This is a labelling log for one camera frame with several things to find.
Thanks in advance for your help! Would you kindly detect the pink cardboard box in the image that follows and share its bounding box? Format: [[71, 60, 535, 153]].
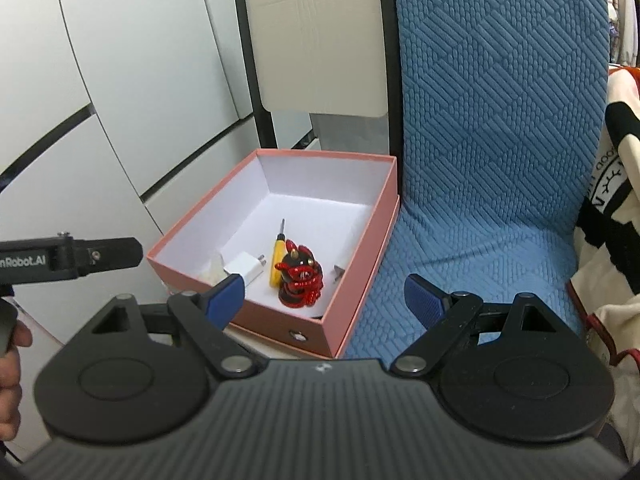
[[148, 150, 400, 359]]

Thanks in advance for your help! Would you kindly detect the black white cream blanket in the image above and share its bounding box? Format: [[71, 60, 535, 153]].
[[567, 67, 639, 464]]

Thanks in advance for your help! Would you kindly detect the person left hand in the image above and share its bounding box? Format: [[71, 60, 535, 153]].
[[0, 321, 32, 441]]

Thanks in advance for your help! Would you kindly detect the red lion figurine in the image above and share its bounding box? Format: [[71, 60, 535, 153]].
[[274, 240, 323, 309]]

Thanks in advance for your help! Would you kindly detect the yellow screwdriver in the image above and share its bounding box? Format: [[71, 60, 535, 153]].
[[269, 219, 286, 288]]

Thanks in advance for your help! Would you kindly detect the blue quilted sofa cover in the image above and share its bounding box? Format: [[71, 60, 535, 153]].
[[345, 0, 608, 362]]

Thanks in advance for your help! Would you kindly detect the white USB wall charger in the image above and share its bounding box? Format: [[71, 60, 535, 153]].
[[224, 252, 266, 286]]

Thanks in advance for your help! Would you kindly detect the white fluffy Y-shaped object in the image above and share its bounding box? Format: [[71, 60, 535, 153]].
[[200, 252, 228, 286]]

